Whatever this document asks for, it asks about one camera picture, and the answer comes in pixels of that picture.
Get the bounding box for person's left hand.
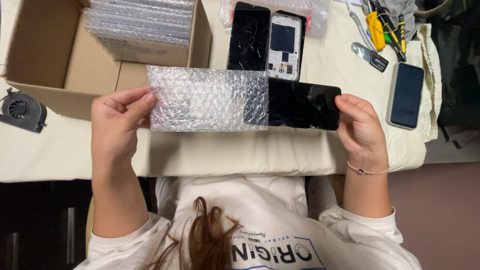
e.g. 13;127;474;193
91;86;158;163

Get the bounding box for person's right hand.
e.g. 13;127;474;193
334;94;389;170

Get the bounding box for cracked black phone screen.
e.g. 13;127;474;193
244;78;342;131

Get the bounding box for clear bubble wrap bag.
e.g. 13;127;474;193
146;65;270;132

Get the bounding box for smartphone in clear case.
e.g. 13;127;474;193
386;62;425;130

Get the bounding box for metal pry tool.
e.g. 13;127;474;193
351;41;389;73

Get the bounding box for brown cardboard box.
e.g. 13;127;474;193
1;0;212;121

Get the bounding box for black cooling fan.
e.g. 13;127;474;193
0;87;48;133

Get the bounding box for yellow black screwdriver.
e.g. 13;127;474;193
397;14;407;55

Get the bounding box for stack of bubble wrapped packets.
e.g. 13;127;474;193
83;0;196;68

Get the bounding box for cream table cloth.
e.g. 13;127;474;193
0;0;443;183

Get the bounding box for clear plastic bag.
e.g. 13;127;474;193
218;0;331;37

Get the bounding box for grey cloth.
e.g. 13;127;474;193
361;0;419;42

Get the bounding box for black phone display panel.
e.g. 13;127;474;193
227;1;271;71

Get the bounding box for person's white sweatshirt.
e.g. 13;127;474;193
74;174;423;270

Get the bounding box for pink cord bracelet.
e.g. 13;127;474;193
347;160;391;176

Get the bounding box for white phone frame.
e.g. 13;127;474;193
266;13;302;82

